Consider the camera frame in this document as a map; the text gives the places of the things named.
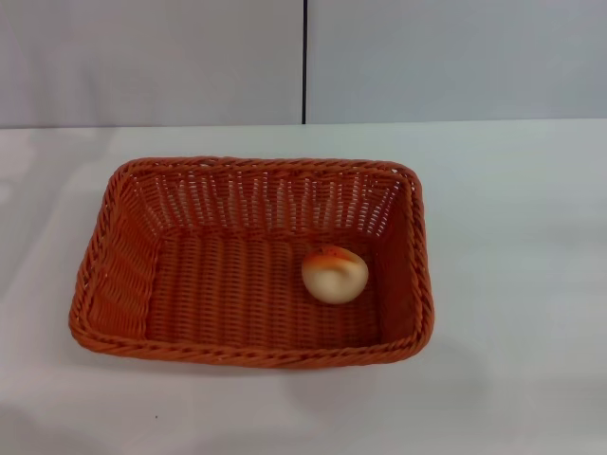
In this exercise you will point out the round toasted bread bun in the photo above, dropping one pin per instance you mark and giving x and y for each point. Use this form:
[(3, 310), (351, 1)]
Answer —
[(334, 279)]

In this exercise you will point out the orange woven plastic basket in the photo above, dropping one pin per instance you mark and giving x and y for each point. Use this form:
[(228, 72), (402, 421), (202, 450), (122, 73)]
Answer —
[(237, 303)]

